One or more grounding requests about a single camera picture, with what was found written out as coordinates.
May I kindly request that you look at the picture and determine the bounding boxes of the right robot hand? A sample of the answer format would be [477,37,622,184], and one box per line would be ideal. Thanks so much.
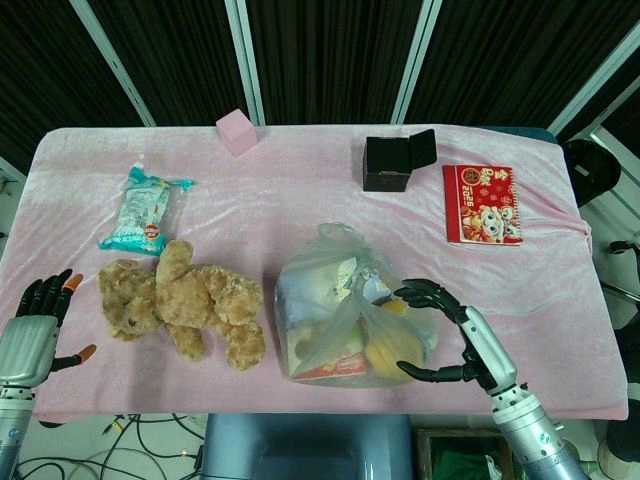
[393,278,518,398]

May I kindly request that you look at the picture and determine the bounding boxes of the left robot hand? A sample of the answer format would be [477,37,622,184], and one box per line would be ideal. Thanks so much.
[0,269,98,389]

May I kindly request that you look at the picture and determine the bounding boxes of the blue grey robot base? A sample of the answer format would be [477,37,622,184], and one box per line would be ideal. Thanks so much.
[196,413,414,480]

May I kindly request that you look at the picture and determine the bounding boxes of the wooden box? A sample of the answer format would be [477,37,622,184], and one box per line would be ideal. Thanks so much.
[413,427,516,480]

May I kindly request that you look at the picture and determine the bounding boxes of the clear plastic bag with items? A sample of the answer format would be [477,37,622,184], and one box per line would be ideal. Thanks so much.
[273,222,438,390]

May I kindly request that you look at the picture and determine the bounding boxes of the red spiral notebook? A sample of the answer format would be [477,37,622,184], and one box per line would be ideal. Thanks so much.
[442,164,525,247]

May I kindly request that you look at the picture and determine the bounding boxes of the brown teddy bear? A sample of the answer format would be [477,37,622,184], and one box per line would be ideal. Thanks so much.
[96,239,267,372]

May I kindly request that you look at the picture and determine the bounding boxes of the teal snack package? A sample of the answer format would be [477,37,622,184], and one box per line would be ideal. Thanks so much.
[96,160,195,259]

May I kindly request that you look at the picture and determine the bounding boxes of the open black jewelry box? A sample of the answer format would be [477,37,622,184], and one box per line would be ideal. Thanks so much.
[362,128,438,194]

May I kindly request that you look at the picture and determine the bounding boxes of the black stool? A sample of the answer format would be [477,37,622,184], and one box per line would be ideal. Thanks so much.
[562,139,623,208]

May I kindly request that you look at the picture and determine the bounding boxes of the pink velvet tablecloth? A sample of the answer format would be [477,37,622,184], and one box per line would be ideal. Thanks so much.
[0,123,630,421]

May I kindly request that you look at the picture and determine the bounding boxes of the pink cube block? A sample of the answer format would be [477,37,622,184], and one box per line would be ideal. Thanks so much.
[215,110,257,157]

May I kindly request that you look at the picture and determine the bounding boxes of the tangled floor cables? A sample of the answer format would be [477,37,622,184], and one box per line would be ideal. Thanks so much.
[14,413,209,480]

